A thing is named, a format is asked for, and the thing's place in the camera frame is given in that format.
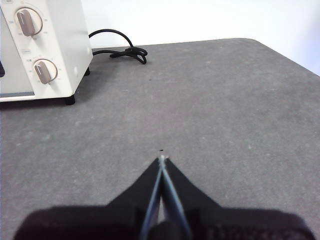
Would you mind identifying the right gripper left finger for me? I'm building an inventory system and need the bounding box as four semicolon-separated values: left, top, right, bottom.
13;156;164;240

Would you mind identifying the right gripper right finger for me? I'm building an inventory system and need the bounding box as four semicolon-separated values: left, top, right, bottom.
161;156;316;240

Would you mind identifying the beige oven knob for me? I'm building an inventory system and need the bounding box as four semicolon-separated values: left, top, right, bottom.
15;7;44;38
32;58;59;85

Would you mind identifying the white toaster oven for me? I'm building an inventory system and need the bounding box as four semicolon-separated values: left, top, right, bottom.
0;0;94;106

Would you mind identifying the black oven power cable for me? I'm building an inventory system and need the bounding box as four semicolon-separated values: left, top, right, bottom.
88;28;149;65

